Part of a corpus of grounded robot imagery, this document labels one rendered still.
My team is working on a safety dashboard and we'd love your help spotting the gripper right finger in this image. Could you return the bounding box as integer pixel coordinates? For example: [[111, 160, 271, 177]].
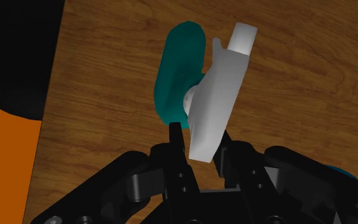
[[212, 130, 358, 224]]

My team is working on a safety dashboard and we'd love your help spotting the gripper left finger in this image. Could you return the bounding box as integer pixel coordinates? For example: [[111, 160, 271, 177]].
[[29, 122, 202, 224]]

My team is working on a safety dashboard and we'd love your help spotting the white and teal kitchen tool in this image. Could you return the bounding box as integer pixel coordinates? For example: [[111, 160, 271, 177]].
[[153, 20, 258, 164]]

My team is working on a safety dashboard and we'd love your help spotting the teal and white object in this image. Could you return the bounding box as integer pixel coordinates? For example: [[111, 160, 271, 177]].
[[326, 165, 358, 189]]

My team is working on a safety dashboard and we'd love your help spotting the brown wooden table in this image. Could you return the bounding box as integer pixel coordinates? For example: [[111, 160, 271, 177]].
[[22, 0, 358, 224]]

